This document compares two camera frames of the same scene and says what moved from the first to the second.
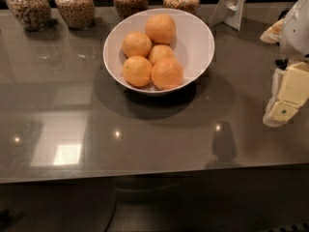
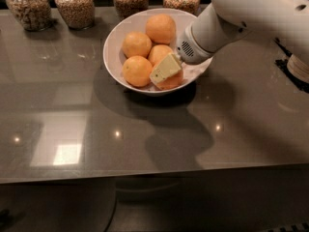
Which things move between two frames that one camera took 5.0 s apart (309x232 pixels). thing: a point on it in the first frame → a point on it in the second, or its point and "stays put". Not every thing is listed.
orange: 160,28 stays put
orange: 136,43 stays put
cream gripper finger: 290,92 → 188,51
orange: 159,52 stays put
